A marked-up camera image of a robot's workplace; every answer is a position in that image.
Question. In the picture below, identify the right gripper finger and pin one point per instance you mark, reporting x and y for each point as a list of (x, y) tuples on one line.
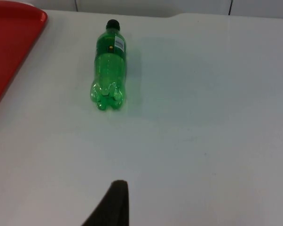
[(113, 207)]

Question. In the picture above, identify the green plastic bottle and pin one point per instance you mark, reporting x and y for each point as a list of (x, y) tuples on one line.
[(108, 68)]

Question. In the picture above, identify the red tray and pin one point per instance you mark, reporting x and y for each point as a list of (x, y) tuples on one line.
[(10, 47)]

